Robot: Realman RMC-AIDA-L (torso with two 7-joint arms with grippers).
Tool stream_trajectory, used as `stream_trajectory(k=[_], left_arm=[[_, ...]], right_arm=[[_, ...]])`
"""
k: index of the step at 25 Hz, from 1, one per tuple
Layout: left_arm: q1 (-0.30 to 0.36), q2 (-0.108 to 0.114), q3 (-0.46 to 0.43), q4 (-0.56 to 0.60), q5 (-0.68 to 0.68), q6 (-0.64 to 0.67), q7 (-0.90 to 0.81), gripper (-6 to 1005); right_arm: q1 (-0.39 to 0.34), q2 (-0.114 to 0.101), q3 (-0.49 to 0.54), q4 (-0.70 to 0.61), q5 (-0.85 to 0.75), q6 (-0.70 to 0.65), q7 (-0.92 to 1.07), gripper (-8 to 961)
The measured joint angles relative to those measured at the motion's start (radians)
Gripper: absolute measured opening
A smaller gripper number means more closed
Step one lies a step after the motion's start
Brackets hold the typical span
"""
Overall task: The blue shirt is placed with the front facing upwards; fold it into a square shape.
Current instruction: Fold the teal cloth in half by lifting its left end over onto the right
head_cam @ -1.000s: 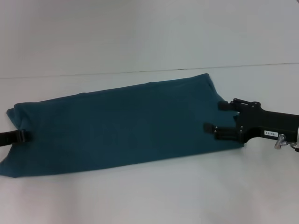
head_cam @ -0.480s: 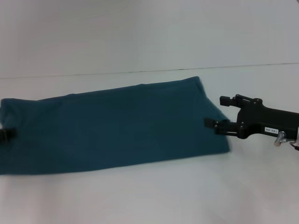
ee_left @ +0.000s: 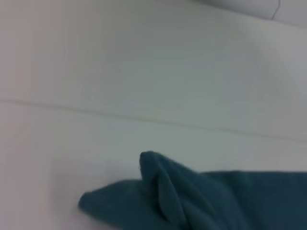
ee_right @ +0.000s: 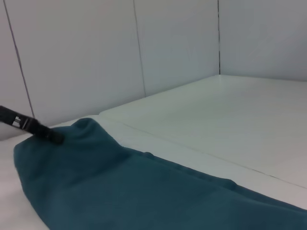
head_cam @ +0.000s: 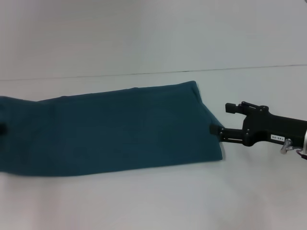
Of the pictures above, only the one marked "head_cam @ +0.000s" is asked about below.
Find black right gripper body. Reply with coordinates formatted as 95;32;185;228
242;105;307;147

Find teal blue FREE t-shirt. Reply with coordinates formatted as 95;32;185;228
0;80;224;178

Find right arm plug cable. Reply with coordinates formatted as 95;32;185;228
294;147;307;161

